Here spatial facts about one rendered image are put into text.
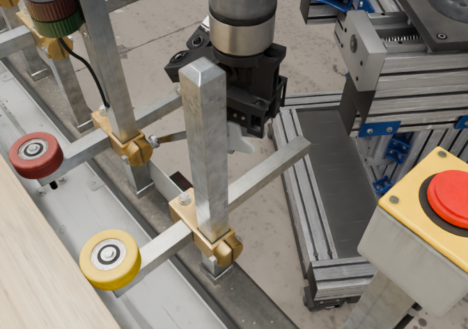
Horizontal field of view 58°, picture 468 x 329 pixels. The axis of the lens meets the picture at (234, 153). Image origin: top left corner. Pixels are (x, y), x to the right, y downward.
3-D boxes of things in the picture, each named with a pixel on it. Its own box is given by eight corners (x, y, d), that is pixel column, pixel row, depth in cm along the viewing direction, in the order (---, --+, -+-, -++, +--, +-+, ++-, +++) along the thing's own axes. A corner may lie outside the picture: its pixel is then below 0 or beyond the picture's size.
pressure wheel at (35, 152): (64, 163, 83) (44, 122, 74) (84, 188, 79) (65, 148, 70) (24, 185, 79) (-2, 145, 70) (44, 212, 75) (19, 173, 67)
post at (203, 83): (217, 258, 81) (204, 49, 44) (230, 271, 79) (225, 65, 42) (203, 270, 79) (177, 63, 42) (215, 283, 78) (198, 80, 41)
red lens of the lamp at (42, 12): (63, -10, 57) (58, -25, 56) (86, 8, 55) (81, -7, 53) (21, 6, 55) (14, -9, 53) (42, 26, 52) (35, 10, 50)
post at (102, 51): (144, 181, 93) (86, -32, 57) (154, 191, 92) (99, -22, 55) (131, 189, 92) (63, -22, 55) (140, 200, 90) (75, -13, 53)
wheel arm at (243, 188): (297, 146, 85) (299, 132, 82) (309, 156, 83) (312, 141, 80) (106, 285, 67) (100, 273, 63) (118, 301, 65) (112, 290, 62)
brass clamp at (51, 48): (49, 24, 92) (40, 3, 88) (79, 52, 85) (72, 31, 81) (21, 35, 89) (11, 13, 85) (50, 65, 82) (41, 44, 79)
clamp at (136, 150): (118, 119, 87) (112, 102, 83) (155, 157, 81) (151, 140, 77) (93, 133, 85) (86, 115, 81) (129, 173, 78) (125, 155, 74)
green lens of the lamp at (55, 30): (69, 7, 59) (64, -8, 58) (90, 26, 57) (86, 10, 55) (28, 24, 57) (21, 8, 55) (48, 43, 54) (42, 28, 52)
